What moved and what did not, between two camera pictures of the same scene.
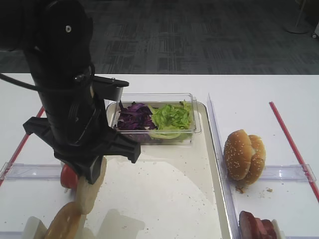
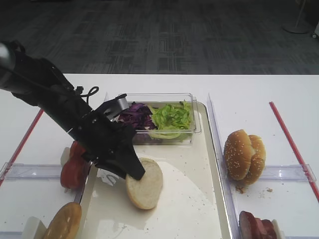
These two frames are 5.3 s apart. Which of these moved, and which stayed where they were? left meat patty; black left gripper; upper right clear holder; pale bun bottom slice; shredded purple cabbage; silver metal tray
Moved: black left gripper; pale bun bottom slice
Stayed: shredded purple cabbage; upper right clear holder; left meat patty; silver metal tray
